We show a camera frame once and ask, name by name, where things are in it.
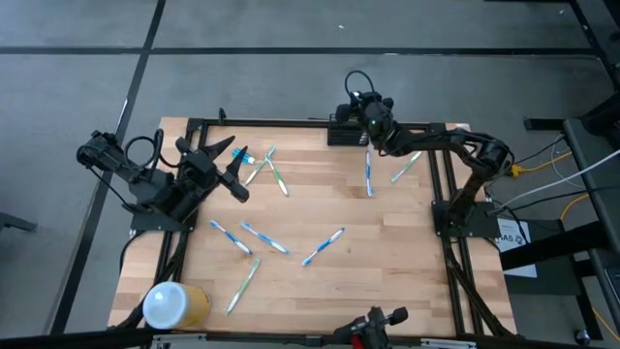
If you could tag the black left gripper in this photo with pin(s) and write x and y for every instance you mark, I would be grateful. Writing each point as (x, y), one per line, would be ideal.
(203, 169)

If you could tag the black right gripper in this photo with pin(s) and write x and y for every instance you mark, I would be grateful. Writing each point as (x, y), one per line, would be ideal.
(361, 103)

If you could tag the blue toothpaste tube white cap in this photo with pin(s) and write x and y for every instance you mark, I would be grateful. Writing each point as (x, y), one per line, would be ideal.
(235, 153)

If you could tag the green and white toothbrush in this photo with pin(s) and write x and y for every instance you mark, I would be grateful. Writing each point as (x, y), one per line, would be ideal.
(280, 181)
(243, 287)
(407, 166)
(257, 170)

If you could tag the blue and white toothbrush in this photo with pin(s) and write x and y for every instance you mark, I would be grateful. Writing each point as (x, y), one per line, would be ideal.
(231, 237)
(323, 246)
(265, 237)
(368, 174)

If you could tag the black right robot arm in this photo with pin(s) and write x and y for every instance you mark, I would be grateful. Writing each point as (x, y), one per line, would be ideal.
(450, 143)

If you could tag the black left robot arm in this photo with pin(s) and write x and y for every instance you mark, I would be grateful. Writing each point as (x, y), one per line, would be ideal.
(145, 189)

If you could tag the yellow jar with white lid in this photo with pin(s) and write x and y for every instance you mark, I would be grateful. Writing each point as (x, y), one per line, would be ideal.
(169, 305)

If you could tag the white paper label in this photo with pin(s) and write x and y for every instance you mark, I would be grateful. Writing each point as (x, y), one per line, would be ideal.
(506, 230)

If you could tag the black device with red part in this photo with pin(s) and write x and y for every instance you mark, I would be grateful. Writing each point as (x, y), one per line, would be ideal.
(373, 325)

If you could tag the black furniture foot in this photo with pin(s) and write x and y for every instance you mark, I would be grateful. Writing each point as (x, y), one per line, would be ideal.
(14, 223)

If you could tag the black crossbeam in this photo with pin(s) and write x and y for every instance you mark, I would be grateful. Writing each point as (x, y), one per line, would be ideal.
(557, 244)

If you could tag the dark grey side table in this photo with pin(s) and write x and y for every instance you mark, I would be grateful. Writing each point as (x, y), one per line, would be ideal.
(611, 218)

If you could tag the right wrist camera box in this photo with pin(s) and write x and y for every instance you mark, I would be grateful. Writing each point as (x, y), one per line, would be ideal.
(375, 123)

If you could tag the black aluminium table frame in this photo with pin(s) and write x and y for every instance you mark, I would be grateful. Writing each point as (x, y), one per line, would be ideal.
(290, 123)

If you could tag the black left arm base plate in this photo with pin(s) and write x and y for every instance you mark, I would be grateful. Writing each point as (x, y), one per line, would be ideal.
(155, 225)

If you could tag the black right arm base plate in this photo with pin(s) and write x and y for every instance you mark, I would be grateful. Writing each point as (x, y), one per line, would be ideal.
(479, 228)

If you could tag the black rig gantry frame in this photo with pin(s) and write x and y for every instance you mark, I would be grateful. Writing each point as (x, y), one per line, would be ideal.
(72, 339)

